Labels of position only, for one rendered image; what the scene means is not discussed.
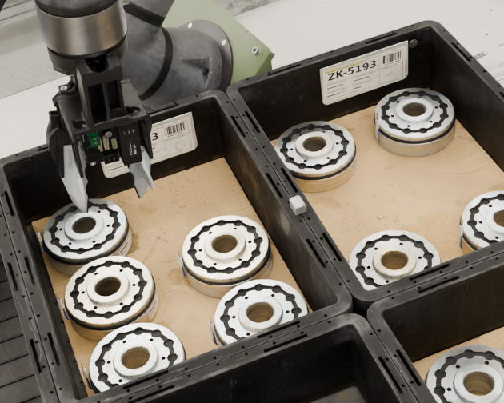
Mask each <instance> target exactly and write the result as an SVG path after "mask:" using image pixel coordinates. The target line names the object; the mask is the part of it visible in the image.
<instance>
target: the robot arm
mask: <svg viewBox="0 0 504 403"><path fill-rule="evenodd" d="M5 2H6V0H0V13H1V10H2V8H3V6H4V4H5ZM34 3H35V7H36V11H37V16H38V22H39V26H40V31H41V35H42V40H43V41H44V43H45V45H46V46H47V50H48V54H49V58H50V60H51V61H52V64H53V68H54V70H55V71H58V72H59V73H62V74H65V75H67V76H69V77H70V80H69V82H68V83H67V84H64V85H60V86H58V90H59V91H58V92H57V93H56V94H55V95H54V96H53V98H52V102H53V103H54V106H55V107H56V110H51V111H49V112H48V114H49V123H48V126H47V129H46V144H47V146H48V149H49V151H50V155H51V157H52V158H53V160H54V163H55V165H56V166H57V168H58V172H59V173H60V176H61V178H62V181H63V183H64V185H65V187H66V190H67V192H68V194H69V195H70V198H71V200H72V202H73V203H74V204H75V205H76V206H77V207H78V208H79V209H80V210H81V211H82V212H83V213H88V209H89V197H88V194H87V192H86V185H87V182H88V179H87V177H86V174H85V169H86V166H94V165H95V164H98V163H99V162H104V163H105V165H106V164H110V163H112V162H118V161H120V159H119V158H120V157H121V159H122V162H123V164H124V166H127V167H128V169H129V171H130V180H131V181H132V184H133V186H134V188H135V191H136V193H137V195H138V198H143V196H144V194H145V192H146V188H147V186H148V185H149V186H150V188H151V189H152V190H155V185H154V182H153V180H152V177H151V176H150V163H151V159H153V158H154V156H153V150H152V144H151V137H150V133H151V129H152V121H151V118H150V115H149V113H148V111H147V110H151V109H153V108H156V107H159V106H163V105H165V104H168V103H171V102H175V101H178V100H181V99H183V98H188V97H190V96H193V95H195V94H200V93H202V92H205V91H208V90H218V87H219V83H220V80H221V76H222V56H221V52H220V49H219V48H218V44H217V43H216V41H215V40H214V39H213V38H212V37H211V36H209V35H208V34H205V33H203V32H201V31H199V30H195V29H189V28H173V27H162V24H163V22H164V20H165V18H166V16H167V14H168V13H169V11H170V8H171V7H172V5H173V3H174V0H34Z"/></svg>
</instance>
